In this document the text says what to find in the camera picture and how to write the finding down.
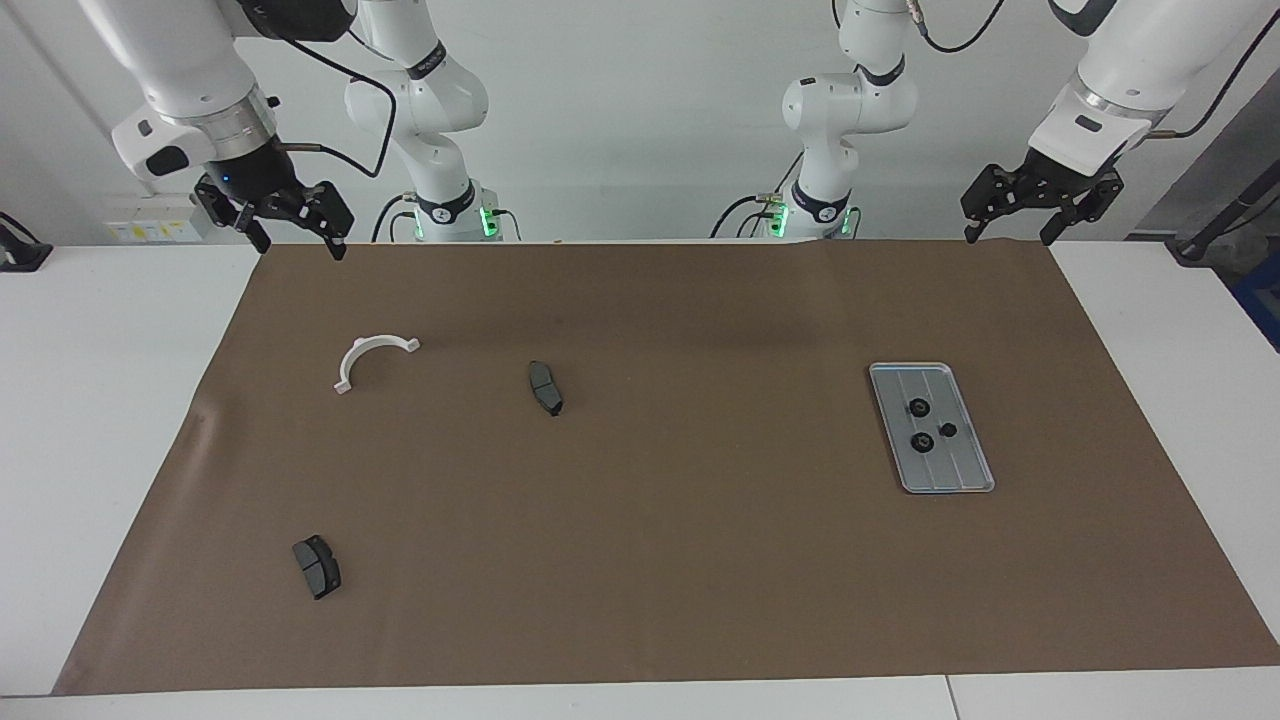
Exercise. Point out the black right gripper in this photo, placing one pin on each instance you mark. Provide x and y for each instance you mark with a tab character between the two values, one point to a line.
250	175

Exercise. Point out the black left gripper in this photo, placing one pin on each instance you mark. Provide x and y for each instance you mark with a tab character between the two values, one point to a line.
1065	175

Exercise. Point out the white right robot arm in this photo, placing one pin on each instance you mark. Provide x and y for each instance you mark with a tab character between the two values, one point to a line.
430	100

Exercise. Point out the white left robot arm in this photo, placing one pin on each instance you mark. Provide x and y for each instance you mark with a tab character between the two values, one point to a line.
845	110

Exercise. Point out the silver metal tray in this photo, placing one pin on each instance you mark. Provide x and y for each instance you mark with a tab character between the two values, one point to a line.
955	470

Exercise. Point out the grey metal partition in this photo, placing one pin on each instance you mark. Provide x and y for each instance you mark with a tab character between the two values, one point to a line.
1210	165

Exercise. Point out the black stand pole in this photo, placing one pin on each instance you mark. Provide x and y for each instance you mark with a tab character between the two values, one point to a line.
1225	215

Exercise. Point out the blue crate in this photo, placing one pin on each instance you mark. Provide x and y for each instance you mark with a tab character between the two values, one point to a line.
1262	300

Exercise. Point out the black clamp base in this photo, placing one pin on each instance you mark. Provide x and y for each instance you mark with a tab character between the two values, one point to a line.
20	255

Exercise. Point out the dark grey brake pad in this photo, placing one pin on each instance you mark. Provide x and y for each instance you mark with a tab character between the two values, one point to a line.
545	388
318	568

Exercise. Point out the brown table mat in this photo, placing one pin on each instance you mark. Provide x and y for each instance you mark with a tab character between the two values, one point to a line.
700	550

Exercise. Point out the white wall socket box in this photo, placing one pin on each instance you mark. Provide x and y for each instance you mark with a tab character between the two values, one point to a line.
150	220

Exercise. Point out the white curved plastic bracket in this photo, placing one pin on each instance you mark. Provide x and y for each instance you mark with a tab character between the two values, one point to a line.
350	360

